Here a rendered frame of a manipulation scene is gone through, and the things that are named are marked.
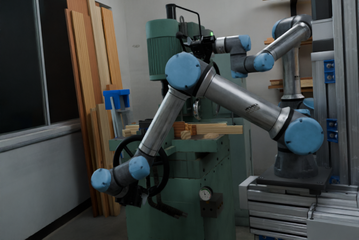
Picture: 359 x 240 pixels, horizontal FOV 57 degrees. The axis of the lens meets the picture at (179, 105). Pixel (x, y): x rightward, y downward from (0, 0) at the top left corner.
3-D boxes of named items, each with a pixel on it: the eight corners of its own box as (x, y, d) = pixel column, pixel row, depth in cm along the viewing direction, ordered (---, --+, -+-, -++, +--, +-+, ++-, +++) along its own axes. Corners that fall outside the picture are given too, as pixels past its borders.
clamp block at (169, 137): (136, 149, 160) (134, 131, 159) (149, 144, 172) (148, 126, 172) (164, 149, 154) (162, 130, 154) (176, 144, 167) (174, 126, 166)
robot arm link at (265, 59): (331, 28, 158) (267, 78, 137) (311, 32, 168) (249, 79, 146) (323, 5, 155) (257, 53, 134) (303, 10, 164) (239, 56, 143)
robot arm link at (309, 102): (320, 128, 154) (319, 99, 153) (296, 126, 165) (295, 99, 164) (336, 125, 160) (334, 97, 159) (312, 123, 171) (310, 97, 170)
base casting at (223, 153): (121, 175, 176) (119, 158, 176) (167, 152, 229) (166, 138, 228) (201, 179, 158) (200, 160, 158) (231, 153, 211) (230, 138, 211)
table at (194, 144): (98, 154, 169) (96, 142, 169) (129, 143, 197) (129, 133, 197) (211, 157, 145) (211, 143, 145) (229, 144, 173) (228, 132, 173)
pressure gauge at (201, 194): (198, 204, 153) (197, 187, 152) (201, 201, 156) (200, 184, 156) (212, 206, 150) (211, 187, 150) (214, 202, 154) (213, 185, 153)
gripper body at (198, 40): (191, 35, 160) (216, 32, 155) (196, 49, 165) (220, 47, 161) (188, 45, 155) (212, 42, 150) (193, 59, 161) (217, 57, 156)
